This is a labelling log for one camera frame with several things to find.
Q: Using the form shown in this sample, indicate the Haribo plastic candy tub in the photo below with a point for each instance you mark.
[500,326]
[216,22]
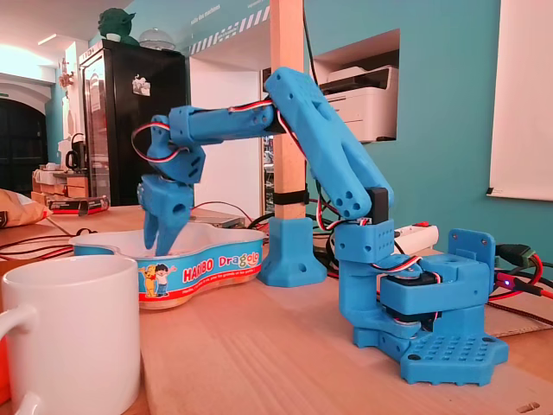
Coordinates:
[207,270]

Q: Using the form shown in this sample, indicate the blue 3D printed robot arm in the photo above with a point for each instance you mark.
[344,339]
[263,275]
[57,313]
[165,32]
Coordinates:
[328,138]

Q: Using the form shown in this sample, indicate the small red circuit board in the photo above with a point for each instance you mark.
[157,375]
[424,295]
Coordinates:
[506,281]

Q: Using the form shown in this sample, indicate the black fridge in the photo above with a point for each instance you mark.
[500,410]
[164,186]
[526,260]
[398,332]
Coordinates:
[118,173]

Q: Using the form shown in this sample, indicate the brown cardboard sheet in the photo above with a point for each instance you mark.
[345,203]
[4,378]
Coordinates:
[501,323]

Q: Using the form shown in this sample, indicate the black electric kettle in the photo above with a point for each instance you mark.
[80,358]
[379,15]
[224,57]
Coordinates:
[75,153]

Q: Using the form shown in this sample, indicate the white fridge magnet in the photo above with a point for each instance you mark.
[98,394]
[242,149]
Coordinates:
[141,85]

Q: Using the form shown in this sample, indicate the blue printed post base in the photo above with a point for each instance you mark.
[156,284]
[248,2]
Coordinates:
[289,255]

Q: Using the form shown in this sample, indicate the white power strip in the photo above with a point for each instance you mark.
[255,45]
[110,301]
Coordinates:
[417,238]

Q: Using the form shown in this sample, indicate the white ceramic mug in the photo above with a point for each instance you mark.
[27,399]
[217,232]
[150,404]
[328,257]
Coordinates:
[78,328]

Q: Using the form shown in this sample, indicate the light wooden base board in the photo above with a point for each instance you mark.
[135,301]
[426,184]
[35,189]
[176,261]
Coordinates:
[259,346]

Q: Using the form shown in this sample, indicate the small wall ornament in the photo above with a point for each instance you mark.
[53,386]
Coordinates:
[65,73]

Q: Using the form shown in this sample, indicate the light wooden post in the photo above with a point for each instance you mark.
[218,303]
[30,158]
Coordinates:
[287,26]

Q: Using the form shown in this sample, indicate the green terminal connector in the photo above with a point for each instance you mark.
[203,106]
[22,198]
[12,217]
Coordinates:
[516,255]

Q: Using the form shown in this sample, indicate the clear glass dome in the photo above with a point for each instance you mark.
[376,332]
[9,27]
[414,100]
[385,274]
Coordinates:
[156,39]

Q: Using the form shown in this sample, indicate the ceiling strip light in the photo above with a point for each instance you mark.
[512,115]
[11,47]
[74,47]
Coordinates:
[46,40]

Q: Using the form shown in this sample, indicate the white office printer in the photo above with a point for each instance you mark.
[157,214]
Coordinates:
[371,95]

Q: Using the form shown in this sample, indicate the black red flat box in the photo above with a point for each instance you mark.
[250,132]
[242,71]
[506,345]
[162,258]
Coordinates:
[78,205]

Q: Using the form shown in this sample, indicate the storage shelf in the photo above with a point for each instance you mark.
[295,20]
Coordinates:
[267,168]

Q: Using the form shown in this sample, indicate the grey flat metal device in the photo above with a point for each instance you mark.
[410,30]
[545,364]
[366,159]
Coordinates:
[220,220]

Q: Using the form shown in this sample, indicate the dark arched door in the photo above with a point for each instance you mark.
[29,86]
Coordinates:
[21,147]

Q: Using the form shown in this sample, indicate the white wall board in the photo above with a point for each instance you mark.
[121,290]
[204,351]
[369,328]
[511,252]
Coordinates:
[527,86]

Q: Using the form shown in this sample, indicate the brown paper bag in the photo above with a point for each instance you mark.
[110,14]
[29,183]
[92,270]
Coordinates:
[17,209]

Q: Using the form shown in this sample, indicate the green Yoda figure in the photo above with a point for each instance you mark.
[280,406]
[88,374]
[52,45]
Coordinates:
[114,23]

